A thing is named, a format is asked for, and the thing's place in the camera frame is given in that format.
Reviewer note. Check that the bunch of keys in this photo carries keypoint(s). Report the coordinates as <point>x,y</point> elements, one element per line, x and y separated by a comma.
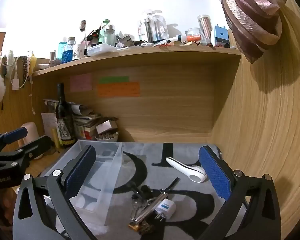
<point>135,208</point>

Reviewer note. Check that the dark corked bottle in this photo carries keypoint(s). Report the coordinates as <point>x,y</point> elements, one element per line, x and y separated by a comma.
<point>83,30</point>

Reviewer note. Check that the white marker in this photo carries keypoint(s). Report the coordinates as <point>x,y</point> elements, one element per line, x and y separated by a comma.
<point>171,40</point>

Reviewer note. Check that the blue dotted glass bottle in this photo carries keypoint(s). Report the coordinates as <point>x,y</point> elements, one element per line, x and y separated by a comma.
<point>68,53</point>

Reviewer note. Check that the small cardboard box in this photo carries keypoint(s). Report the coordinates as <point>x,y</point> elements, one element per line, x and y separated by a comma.
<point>105,126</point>

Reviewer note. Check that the yellow hanging ornament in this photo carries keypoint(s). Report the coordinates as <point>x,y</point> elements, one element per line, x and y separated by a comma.
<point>33,61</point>

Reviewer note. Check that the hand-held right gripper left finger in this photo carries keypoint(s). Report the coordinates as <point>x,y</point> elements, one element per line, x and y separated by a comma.
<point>81,171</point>

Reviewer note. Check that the white plastic container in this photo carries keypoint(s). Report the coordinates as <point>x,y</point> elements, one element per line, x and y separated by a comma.
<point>101,49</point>

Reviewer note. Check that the white paper tag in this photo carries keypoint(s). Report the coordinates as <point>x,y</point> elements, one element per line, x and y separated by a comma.
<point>15,84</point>

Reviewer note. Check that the orange sticky note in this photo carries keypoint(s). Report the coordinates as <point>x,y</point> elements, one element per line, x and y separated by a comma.
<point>118,90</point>

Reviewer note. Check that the clear tube of sticks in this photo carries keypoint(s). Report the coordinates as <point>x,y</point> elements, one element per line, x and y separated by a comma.
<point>205,28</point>

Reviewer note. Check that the glass jar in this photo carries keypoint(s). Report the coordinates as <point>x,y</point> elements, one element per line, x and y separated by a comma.
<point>193,33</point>

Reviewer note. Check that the green sticky note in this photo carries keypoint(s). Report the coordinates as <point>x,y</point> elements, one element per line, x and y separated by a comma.
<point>113,79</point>

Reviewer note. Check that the stack of papers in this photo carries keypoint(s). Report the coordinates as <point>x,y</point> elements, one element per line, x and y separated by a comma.
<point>85,122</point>

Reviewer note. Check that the white can opener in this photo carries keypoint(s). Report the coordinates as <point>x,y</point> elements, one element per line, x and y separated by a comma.
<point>190,173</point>

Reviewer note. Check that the teal bottle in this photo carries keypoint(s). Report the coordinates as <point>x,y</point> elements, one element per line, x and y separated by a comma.
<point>60,48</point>

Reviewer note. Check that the bowl of pebbles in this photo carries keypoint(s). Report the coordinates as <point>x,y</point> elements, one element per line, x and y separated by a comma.
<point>107,137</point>

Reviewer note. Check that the grey letter-print mat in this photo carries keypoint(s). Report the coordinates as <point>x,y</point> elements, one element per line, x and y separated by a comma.
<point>145,155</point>

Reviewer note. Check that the beaded band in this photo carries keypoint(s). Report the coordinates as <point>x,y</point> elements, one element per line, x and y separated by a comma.
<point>25,66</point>

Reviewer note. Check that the clear blister packs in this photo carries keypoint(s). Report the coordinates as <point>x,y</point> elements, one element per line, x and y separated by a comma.
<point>152,27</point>

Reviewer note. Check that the white plug adapter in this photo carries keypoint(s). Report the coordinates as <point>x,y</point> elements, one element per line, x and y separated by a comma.
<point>165,207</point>

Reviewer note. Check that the pink sticky note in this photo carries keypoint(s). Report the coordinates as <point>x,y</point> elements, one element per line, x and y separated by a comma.
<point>80,82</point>

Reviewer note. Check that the clear plastic box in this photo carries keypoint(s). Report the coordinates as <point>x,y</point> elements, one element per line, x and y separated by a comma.
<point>107,170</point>

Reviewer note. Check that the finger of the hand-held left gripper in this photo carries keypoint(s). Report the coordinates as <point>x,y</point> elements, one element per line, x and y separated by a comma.
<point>38,146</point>
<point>15,133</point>

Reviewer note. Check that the silver metal tool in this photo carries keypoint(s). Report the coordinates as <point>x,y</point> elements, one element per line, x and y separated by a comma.
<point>145,213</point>

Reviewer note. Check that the green pump bottle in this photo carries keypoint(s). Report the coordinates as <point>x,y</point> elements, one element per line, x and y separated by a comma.
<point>107,35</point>

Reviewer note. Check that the blue pencil sharpener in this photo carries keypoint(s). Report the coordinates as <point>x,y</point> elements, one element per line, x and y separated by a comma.
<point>221,36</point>

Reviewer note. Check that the pink mug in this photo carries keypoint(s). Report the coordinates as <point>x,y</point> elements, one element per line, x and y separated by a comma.
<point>31,130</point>

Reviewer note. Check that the yellow ruler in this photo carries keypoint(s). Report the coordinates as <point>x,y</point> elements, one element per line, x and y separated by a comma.
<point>56,137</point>

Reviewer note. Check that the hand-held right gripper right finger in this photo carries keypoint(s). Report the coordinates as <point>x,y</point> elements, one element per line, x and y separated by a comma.
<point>215,172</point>

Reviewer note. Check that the white printed mug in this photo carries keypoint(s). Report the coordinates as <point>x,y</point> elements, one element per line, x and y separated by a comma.
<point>79,51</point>

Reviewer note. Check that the white note paper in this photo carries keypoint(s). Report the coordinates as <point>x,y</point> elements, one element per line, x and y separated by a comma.
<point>48,122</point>

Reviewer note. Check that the dark wine bottle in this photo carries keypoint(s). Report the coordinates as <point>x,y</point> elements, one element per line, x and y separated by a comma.
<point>63,120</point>

